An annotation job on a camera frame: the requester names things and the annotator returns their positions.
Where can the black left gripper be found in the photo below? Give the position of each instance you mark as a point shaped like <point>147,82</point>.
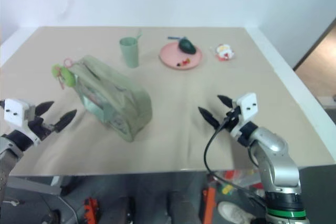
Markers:
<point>39,128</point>

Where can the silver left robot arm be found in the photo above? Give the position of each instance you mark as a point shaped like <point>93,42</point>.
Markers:
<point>8,155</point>

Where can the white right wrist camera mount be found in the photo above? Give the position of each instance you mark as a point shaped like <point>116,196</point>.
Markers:
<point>248,106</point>

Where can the dark green avocado toy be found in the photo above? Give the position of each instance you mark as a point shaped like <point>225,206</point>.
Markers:
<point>187,46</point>

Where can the pink round plate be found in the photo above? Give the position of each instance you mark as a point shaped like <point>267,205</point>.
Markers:
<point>173,56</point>

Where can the grey metal bar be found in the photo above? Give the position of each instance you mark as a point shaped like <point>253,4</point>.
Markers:
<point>34,185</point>

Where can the blue thin stick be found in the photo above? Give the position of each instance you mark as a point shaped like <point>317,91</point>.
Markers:
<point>173,37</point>

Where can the green plastic cup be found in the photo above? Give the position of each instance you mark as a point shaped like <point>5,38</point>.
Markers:
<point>130,53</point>

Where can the beige tablecloth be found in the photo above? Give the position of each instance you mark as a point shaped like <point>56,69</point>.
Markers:
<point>173,119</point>

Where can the white sneaker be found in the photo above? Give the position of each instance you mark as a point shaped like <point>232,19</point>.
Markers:
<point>233,212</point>

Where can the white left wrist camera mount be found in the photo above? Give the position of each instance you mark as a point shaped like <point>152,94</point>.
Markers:
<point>14,111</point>

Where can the small red candy pieces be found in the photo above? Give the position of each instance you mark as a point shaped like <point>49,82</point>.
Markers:
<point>185,62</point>

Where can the red white santa figure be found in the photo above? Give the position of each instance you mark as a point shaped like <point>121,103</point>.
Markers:
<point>224,52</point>

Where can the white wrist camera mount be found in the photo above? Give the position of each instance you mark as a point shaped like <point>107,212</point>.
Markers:
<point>14,111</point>
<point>248,106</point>

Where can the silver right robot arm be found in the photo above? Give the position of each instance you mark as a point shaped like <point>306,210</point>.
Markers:
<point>278,161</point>

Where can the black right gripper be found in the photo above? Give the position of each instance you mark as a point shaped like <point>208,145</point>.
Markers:
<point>232,117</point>

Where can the green fabric lunch bag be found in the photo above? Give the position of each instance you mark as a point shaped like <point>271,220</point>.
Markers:
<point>115,98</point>

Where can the orange black tool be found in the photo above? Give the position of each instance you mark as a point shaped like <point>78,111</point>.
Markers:
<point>210,203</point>

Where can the green pink keychain charm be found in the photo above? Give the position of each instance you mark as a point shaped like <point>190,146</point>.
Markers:
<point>65,75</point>

